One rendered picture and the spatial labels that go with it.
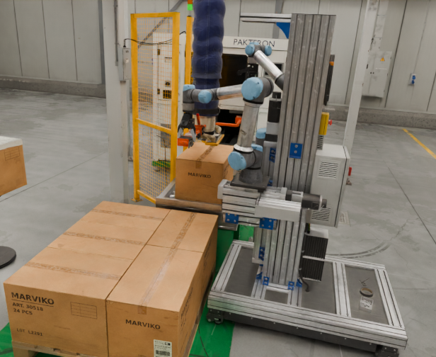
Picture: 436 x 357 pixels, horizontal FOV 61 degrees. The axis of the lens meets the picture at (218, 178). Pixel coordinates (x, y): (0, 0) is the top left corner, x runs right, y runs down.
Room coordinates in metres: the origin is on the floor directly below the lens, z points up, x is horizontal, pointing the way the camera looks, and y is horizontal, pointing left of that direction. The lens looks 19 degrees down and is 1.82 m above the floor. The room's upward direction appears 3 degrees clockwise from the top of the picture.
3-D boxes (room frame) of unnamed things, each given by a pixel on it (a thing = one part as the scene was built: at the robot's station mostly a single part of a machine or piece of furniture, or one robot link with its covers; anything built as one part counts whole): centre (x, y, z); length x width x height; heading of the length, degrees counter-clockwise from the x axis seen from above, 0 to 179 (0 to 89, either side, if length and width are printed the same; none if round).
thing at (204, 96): (2.32, 0.12, 1.53); 0.11 x 0.11 x 0.08; 55
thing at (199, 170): (3.17, 0.10, 0.75); 0.60 x 0.40 x 0.40; 169
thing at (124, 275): (2.22, 0.56, 0.34); 1.20 x 1.00 x 0.40; 171
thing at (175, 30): (3.93, 0.72, 1.05); 0.87 x 0.10 x 2.10; 43
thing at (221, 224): (2.82, 0.16, 0.48); 0.70 x 0.03 x 0.15; 81
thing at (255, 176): (2.24, -0.21, 1.09); 0.15 x 0.15 x 0.10
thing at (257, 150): (2.23, -0.20, 1.20); 0.13 x 0.12 x 0.14; 145
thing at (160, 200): (2.82, 0.16, 0.58); 0.70 x 0.03 x 0.06; 81
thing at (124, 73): (3.70, 0.95, 1.62); 0.20 x 0.05 x 0.30; 171
